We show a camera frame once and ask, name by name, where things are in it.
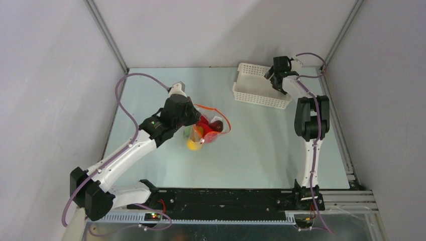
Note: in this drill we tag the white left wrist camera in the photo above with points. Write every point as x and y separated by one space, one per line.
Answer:
177 88

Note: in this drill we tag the clear zip bag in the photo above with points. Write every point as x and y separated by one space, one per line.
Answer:
212 114

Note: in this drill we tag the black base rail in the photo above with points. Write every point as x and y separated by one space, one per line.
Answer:
222 204

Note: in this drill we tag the white perforated plastic basket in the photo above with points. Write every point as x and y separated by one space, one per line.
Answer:
252 87

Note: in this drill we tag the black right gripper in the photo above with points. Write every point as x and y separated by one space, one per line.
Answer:
278 76

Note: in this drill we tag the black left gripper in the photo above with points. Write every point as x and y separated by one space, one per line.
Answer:
195 114

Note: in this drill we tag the green toy watermelon ball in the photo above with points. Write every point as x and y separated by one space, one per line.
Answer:
187 132

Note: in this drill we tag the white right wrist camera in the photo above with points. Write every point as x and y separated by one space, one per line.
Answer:
295 64

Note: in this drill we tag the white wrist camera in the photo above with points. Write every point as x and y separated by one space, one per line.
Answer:
295 64
177 88

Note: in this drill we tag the brown toy kiwi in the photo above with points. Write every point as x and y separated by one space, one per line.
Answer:
199 130

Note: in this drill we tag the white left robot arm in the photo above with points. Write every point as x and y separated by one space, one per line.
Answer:
94 189

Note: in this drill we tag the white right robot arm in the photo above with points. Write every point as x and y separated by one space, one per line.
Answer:
311 124

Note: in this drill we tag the dark maroon toy fig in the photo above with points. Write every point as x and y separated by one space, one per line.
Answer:
217 126

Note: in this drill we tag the red toy wax apple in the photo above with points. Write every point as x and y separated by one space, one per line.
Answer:
209 135

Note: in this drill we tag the grey slotted cable duct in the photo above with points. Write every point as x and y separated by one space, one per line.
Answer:
149 218

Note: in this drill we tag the yellow green toy mango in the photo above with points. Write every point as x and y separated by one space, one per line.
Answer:
192 145

